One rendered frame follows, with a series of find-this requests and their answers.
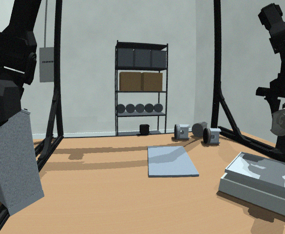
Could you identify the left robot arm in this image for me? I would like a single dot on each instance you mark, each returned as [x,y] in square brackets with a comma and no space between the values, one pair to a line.
[271,17]

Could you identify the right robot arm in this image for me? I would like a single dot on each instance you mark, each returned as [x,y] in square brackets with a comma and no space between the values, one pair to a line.
[18,44]

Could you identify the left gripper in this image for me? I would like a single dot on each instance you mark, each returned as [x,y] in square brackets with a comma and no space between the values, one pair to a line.
[273,100]

